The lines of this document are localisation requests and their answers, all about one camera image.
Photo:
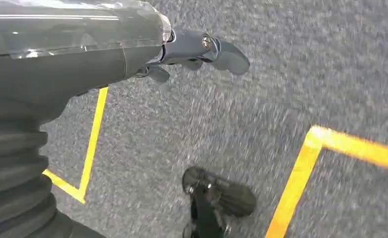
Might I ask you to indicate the ribbed grey left robot arm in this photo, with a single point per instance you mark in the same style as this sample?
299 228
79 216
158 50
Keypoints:
13 184

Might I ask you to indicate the yellow floor tape corner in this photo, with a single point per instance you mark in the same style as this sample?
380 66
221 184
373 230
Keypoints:
298 177
92 144

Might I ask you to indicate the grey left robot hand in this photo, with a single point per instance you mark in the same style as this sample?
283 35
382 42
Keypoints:
65 46

